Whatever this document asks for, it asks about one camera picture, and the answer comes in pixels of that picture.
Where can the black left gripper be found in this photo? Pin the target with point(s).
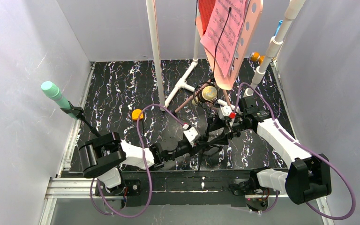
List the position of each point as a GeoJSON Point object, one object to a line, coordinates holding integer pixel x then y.
{"type": "Point", "coordinates": [209, 136]}

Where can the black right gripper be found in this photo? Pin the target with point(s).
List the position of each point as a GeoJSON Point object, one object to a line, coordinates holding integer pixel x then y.
{"type": "Point", "coordinates": [227, 126]}

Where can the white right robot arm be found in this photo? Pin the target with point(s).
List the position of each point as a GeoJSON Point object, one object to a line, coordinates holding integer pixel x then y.
{"type": "Point", "coordinates": [308, 176]}

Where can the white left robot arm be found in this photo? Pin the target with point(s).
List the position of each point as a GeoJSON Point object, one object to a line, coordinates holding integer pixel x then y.
{"type": "Point", "coordinates": [101, 156]}

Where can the orange tape measure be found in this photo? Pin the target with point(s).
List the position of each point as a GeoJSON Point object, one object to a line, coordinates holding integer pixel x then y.
{"type": "Point", "coordinates": [137, 114]}

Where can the orange microphone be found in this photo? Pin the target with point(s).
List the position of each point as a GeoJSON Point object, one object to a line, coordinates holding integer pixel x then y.
{"type": "Point", "coordinates": [257, 57]}

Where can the pink sheet music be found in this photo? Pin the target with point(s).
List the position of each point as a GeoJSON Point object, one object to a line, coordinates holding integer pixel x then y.
{"type": "Point", "coordinates": [223, 32]}

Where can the pink music stand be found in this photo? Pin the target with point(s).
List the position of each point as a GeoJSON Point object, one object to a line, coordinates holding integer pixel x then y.
{"type": "Point", "coordinates": [253, 12]}

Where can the red folder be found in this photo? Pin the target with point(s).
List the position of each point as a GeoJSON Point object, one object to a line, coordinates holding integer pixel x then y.
{"type": "Point", "coordinates": [205, 8]}

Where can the blue tube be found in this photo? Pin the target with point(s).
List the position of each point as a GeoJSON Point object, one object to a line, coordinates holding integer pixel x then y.
{"type": "Point", "coordinates": [278, 27]}

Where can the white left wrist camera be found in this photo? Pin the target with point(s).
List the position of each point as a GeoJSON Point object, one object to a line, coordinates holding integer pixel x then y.
{"type": "Point", "coordinates": [190, 134]}

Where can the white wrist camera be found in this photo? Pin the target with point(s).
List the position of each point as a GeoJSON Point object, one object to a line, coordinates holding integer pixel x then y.
{"type": "Point", "coordinates": [190, 134]}
{"type": "Point", "coordinates": [226, 113]}

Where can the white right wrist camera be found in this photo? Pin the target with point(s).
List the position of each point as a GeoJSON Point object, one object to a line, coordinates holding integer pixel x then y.
{"type": "Point", "coordinates": [226, 113]}

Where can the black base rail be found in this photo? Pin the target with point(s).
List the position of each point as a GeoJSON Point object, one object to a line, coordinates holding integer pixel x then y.
{"type": "Point", "coordinates": [219, 187]}

